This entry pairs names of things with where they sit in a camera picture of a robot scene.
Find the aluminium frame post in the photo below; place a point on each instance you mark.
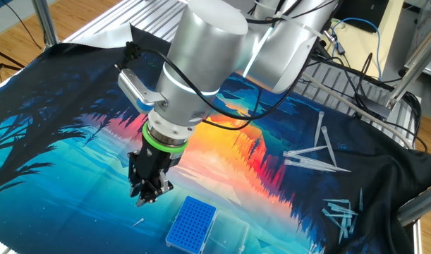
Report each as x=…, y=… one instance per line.
x=44, y=17
x=412, y=67

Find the beige desk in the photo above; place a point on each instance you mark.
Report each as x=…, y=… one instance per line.
x=359, y=49

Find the aluminium frame beam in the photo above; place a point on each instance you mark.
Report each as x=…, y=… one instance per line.
x=419, y=206

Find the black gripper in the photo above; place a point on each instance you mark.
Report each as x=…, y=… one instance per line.
x=155, y=162

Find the clear pipette tips lower pile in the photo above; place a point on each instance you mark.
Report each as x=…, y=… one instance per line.
x=329, y=217

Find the blue pipette tip box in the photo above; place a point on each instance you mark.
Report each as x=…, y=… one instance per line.
x=192, y=222

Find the medium blue pipette tip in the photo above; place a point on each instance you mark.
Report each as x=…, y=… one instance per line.
x=353, y=224
x=348, y=220
x=360, y=201
x=342, y=231
x=336, y=200
x=342, y=209
x=338, y=215

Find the black laptop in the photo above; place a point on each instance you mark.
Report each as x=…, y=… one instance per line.
x=367, y=14

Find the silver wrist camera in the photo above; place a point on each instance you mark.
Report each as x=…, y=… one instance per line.
x=134, y=90

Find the small clear pipette tip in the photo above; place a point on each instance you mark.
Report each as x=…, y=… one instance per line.
x=321, y=250
x=312, y=248
x=138, y=222

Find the printed landscape cloth mat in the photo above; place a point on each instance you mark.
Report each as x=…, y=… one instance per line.
x=218, y=158

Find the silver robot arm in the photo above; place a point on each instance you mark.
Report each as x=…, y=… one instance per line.
x=208, y=53

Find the black power brick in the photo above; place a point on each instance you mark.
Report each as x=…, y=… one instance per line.
x=374, y=106

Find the large clear pipette tip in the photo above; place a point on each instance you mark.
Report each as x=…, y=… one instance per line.
x=307, y=164
x=319, y=127
x=328, y=144
x=328, y=166
x=303, y=151

